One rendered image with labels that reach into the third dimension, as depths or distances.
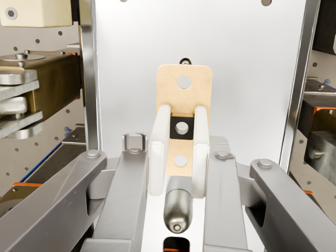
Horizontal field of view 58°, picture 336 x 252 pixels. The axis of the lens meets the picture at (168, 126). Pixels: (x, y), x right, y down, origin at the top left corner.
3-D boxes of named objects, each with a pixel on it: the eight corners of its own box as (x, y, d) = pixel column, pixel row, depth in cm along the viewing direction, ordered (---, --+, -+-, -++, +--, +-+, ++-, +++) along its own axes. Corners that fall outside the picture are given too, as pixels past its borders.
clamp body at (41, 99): (121, 71, 61) (38, 135, 28) (73, 69, 62) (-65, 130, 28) (120, 37, 59) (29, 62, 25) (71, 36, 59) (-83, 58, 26)
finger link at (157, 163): (162, 197, 15) (147, 196, 15) (169, 144, 22) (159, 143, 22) (163, 142, 14) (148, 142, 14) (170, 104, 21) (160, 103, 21)
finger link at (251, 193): (209, 176, 13) (281, 181, 13) (206, 134, 18) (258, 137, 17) (206, 206, 13) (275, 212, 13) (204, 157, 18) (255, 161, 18)
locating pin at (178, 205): (191, 205, 37) (192, 243, 31) (165, 204, 37) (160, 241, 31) (193, 182, 36) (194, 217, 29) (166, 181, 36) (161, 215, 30)
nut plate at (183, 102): (204, 175, 23) (205, 183, 22) (155, 172, 24) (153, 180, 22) (213, 65, 21) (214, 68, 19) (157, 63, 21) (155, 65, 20)
